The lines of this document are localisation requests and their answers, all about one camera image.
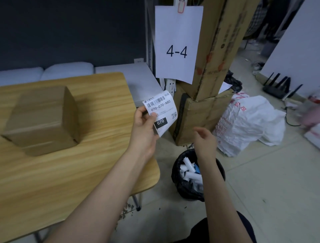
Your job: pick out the person's left hand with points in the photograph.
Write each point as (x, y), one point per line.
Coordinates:
(142, 136)

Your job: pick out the person's right hand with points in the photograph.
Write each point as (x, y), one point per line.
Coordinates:
(207, 145)

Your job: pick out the person's left thumb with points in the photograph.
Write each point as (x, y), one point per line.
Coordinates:
(153, 116)

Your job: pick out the person's right fingers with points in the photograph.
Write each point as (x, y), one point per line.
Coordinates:
(200, 131)

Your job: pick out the white shipping label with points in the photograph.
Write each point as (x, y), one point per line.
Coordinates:
(165, 107)

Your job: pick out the person's left forearm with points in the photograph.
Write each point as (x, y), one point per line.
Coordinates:
(105, 192)

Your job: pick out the person's right forearm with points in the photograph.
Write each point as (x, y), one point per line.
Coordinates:
(220, 200)

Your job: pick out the open cardboard carton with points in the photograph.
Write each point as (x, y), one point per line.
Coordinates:
(197, 115)

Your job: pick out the blue scrap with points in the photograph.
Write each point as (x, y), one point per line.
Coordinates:
(198, 169)

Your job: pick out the pile of white paper scraps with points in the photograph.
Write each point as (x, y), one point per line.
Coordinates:
(191, 175)

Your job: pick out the white plastic bag red print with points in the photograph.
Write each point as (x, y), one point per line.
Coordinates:
(250, 122)

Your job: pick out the black plastic bag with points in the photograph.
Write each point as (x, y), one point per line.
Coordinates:
(233, 81)

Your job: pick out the black trash bin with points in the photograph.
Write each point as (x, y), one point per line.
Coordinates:
(183, 190)

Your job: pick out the metal shelf upright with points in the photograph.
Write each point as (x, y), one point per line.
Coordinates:
(150, 37)

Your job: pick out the white paper sign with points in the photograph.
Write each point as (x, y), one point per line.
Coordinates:
(177, 37)

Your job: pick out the tall cardboard carton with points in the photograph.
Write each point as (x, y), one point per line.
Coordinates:
(220, 50)

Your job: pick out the black router with antennas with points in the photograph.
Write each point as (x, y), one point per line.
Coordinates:
(275, 90)

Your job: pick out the metal table leg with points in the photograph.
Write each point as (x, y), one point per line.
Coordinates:
(136, 201)

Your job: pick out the white cushion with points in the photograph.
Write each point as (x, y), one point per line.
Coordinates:
(20, 75)
(67, 70)

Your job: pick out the dark shorts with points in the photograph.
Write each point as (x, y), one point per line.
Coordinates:
(192, 231)

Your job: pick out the pink and white bag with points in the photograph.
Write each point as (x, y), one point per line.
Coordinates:
(312, 117)

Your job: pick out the red-bordered paper tag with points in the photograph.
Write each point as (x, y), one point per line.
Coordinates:
(180, 6)

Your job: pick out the brown cardboard box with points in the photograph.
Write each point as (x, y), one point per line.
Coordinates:
(37, 120)

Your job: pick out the white board panel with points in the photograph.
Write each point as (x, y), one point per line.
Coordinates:
(295, 45)

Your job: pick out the white perforated post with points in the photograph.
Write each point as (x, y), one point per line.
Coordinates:
(170, 86)

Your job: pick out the white wall outlet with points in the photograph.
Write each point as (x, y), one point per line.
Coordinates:
(139, 60)

